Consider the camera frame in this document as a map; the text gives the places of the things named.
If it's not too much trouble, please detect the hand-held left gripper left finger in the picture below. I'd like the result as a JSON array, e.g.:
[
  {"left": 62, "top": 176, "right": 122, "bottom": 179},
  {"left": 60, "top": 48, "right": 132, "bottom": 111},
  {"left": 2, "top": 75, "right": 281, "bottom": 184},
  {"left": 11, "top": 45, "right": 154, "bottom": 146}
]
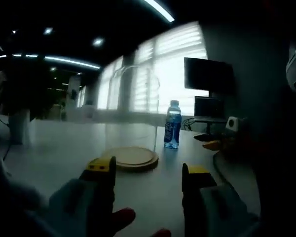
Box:
[{"left": 49, "top": 156, "right": 117, "bottom": 237}]

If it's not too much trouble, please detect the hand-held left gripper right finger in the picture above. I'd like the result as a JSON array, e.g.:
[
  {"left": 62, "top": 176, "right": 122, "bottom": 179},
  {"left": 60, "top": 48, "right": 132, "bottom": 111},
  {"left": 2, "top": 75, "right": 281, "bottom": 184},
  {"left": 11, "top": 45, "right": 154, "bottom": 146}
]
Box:
[{"left": 182, "top": 162, "right": 259, "bottom": 237}]

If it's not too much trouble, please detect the blue drink bottle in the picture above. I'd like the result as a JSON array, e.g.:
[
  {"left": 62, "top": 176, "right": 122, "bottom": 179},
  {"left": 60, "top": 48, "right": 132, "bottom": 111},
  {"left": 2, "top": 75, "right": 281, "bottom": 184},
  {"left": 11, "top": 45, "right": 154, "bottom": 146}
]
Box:
[{"left": 164, "top": 100, "right": 183, "bottom": 150}]

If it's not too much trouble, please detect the clear glass dome cover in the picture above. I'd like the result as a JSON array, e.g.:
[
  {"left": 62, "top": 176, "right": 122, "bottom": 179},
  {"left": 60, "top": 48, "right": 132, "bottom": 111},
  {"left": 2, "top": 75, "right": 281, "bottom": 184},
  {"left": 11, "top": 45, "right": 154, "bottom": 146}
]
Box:
[{"left": 105, "top": 64, "right": 161, "bottom": 152}]

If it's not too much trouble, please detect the person's left hand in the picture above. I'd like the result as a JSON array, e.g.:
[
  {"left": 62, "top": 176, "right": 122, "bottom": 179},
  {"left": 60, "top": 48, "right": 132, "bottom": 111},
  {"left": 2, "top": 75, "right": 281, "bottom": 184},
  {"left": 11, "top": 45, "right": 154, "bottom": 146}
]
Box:
[{"left": 108, "top": 207, "right": 172, "bottom": 237}]

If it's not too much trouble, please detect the small dark monitor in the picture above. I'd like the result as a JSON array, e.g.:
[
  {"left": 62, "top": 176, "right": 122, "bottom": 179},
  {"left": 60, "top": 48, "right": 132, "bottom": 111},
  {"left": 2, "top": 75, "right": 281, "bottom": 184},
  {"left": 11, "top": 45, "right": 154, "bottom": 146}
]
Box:
[{"left": 194, "top": 96, "right": 227, "bottom": 119}]

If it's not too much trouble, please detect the round wooden base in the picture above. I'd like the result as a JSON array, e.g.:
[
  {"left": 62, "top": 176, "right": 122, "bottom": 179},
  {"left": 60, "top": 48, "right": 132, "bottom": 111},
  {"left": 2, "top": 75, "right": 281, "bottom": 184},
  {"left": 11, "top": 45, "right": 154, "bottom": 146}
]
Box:
[{"left": 101, "top": 146, "right": 160, "bottom": 172}]

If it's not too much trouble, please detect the large black monitor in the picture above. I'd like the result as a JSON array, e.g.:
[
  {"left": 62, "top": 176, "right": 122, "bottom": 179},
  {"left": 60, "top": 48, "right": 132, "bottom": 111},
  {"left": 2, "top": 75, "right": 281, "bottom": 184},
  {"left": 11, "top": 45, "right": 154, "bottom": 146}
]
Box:
[{"left": 184, "top": 57, "right": 235, "bottom": 94}]

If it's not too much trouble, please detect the window with white blinds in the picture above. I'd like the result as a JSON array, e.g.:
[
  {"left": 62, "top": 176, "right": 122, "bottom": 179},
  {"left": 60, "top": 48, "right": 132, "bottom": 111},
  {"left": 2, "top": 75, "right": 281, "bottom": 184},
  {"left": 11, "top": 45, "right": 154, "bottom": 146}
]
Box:
[{"left": 96, "top": 21, "right": 209, "bottom": 117}]

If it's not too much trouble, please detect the white plant pot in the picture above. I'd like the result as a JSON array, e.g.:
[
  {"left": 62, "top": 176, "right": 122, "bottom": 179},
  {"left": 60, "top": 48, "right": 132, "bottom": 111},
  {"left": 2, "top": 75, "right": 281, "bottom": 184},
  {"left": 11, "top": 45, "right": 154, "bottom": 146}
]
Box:
[{"left": 8, "top": 108, "right": 32, "bottom": 146}]

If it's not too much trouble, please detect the leafy potted plant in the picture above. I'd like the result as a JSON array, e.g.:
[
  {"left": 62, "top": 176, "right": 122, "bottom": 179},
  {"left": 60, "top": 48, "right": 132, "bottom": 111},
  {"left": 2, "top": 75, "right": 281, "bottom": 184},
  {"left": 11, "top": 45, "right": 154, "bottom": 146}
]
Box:
[{"left": 0, "top": 58, "right": 54, "bottom": 122}]

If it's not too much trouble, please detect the curved ceiling light strip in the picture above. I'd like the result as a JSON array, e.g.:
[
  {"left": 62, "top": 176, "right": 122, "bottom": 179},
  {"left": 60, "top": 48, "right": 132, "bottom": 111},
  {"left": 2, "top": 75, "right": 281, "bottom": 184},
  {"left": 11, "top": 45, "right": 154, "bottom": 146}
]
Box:
[{"left": 142, "top": 0, "right": 176, "bottom": 23}]

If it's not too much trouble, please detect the straight ceiling light strip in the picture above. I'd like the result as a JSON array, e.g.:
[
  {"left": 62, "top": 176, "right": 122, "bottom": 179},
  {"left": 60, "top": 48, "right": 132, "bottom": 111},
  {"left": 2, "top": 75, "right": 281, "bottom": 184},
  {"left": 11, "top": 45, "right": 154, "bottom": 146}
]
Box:
[{"left": 0, "top": 53, "right": 101, "bottom": 70}]

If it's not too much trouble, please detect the bundle of desk cables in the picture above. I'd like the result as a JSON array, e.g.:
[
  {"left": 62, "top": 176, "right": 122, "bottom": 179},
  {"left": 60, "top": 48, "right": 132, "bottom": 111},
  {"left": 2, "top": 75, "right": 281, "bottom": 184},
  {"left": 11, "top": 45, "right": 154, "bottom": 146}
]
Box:
[{"left": 182, "top": 117, "right": 196, "bottom": 131}]

